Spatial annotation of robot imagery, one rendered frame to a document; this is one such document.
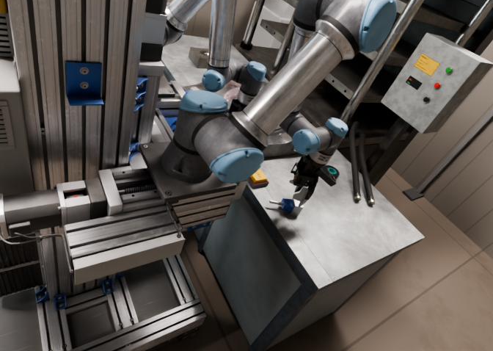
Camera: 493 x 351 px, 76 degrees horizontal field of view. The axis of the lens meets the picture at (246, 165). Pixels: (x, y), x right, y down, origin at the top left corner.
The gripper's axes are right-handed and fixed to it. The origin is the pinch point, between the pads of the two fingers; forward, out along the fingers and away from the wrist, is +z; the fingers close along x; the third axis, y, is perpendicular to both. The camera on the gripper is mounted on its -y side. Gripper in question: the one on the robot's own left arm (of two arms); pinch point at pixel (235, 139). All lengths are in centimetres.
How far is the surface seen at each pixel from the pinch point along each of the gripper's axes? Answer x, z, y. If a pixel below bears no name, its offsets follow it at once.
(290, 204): 37.1, 3.6, -6.9
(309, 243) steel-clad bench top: 53, 8, -7
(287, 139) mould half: 4.5, -1.2, -26.7
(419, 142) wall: -25, 46, -257
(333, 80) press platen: -32, -14, -87
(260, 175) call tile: 19.5, 4.0, -2.9
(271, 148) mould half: 6.2, 1.9, -17.5
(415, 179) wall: -3, 79, -257
